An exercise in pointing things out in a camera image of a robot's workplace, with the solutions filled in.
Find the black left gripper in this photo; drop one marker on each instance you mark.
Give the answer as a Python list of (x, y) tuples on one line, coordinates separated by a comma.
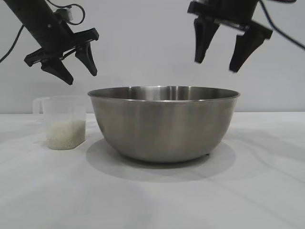
[(51, 37)]

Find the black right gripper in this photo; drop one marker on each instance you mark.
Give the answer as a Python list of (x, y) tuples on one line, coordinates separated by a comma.
[(226, 12)]

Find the clear plastic measuring cup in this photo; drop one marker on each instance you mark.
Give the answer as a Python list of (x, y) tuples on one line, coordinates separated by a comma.
[(64, 109)]

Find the white uncooked rice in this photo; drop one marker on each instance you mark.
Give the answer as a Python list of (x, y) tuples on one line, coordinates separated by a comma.
[(65, 134)]

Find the large stainless steel bowl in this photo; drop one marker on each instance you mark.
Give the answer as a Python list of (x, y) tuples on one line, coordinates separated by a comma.
[(164, 126)]

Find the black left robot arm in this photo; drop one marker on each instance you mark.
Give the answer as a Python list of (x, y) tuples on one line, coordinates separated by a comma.
[(28, 10)]

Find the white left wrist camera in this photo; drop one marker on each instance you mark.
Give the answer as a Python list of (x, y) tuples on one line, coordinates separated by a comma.
[(66, 13)]

